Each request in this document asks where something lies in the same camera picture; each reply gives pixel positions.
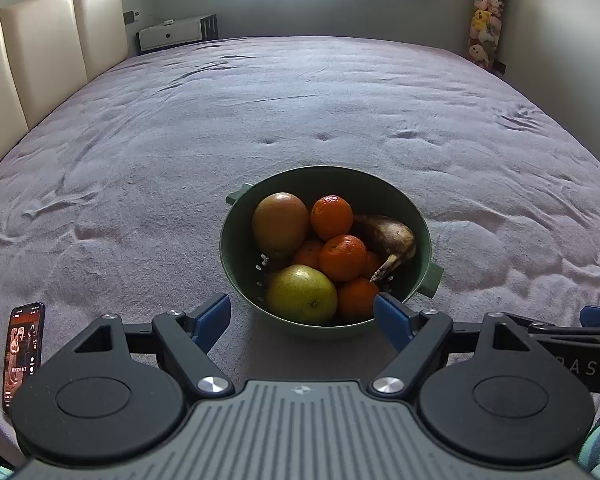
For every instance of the lilac bed blanket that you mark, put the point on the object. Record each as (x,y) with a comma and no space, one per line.
(230,110)

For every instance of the small black box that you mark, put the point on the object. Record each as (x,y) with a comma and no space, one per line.
(500,66)

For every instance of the green plastic colander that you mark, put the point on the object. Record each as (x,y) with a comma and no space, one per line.
(330,180)

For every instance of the plush toy hanging organizer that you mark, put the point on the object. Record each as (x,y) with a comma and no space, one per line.
(486,15)

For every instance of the white nightstand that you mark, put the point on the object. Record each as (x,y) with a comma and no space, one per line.
(170,35)

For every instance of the orange mandarin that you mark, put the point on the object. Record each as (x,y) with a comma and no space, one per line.
(342,257)
(307,255)
(355,300)
(371,264)
(332,217)

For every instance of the black smartphone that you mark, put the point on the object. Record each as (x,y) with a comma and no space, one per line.
(24,355)

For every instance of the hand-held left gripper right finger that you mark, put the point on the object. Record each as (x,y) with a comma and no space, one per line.
(392,317)

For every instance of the reddish yellow apple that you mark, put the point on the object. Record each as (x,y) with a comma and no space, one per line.
(280,225)

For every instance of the overripe brown banana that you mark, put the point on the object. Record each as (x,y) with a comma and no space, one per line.
(385,235)

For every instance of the large green yellow apple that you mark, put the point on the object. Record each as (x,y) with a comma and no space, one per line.
(300,295)

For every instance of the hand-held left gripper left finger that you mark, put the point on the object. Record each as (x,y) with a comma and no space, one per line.
(212,317)

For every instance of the cream padded headboard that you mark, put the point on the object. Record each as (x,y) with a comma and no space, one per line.
(45,45)

